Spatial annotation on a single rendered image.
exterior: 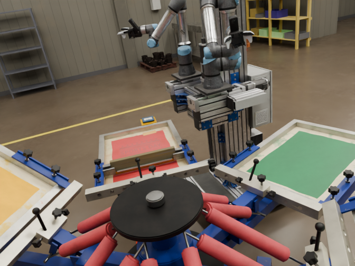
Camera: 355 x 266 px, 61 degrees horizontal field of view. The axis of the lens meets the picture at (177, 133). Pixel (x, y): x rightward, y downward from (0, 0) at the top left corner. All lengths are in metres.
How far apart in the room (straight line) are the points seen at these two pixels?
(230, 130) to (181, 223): 1.78
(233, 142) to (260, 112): 0.35
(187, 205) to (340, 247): 0.49
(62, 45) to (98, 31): 1.06
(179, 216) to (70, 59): 8.42
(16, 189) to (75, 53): 7.72
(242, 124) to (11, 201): 1.86
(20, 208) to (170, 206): 0.79
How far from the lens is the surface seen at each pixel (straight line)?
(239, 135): 2.71
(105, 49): 9.25
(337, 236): 1.15
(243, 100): 2.22
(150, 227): 0.94
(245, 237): 1.09
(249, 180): 1.50
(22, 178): 1.69
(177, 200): 1.02
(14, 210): 1.56
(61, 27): 9.10
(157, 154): 1.88
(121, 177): 1.90
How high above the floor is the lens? 1.94
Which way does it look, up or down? 25 degrees down
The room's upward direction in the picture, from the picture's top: 9 degrees counter-clockwise
